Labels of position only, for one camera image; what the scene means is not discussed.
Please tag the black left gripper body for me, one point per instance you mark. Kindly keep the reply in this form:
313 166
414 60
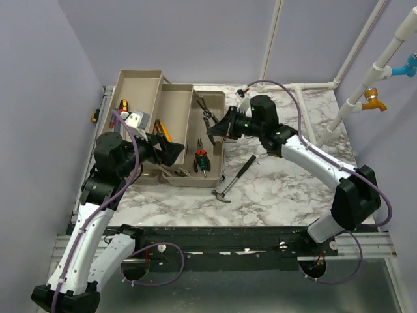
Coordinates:
145 150

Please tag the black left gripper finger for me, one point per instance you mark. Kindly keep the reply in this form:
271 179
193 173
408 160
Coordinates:
169 151
160 138

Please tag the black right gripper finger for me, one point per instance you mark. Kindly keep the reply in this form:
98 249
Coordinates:
220 129
224 115

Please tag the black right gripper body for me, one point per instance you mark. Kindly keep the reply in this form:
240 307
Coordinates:
241 124

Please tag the yellow utility knife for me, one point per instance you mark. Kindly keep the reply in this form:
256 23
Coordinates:
159 126

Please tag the orange black pliers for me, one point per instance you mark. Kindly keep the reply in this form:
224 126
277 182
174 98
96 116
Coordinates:
200 152

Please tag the beige plastic tool box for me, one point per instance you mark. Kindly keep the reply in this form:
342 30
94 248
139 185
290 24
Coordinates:
175 105

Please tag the green handle screwdriver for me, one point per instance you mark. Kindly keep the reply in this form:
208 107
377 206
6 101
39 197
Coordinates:
204 165

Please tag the black yellow screwdriver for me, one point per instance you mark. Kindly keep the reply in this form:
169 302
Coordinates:
123 105

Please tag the red blue handle screwdriver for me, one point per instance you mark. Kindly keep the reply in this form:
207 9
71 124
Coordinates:
115 124

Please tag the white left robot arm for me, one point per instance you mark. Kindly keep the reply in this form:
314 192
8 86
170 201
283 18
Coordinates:
78 280

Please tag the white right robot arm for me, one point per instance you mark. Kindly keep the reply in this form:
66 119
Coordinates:
355 195

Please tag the yellow plastic faucet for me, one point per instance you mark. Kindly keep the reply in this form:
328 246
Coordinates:
371 95

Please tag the blue plastic faucet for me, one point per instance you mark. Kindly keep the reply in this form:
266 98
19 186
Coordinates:
408 69

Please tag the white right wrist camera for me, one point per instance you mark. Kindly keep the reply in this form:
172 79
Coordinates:
244 100

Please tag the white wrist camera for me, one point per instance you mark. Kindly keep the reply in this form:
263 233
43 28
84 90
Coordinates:
244 100
136 122

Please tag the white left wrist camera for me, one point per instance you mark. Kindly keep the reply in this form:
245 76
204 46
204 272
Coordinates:
136 122

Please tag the black yellow tool on rail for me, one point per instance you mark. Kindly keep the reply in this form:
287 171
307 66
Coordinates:
95 115

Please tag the black handle claw hammer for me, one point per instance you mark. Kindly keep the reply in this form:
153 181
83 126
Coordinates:
220 196

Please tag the black metal base frame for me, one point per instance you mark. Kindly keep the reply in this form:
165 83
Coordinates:
206 249

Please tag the white pvc pipe frame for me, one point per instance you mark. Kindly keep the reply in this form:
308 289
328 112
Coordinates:
319 44

